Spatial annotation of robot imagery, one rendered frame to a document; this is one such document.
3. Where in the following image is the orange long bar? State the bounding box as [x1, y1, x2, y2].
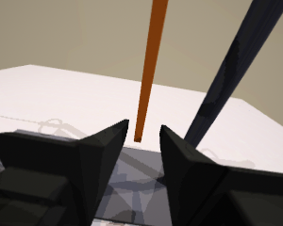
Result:
[134, 0, 168, 143]

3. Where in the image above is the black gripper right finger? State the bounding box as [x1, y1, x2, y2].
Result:
[159, 124, 283, 226]

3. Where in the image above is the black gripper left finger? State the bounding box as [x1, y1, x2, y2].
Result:
[0, 119, 129, 226]

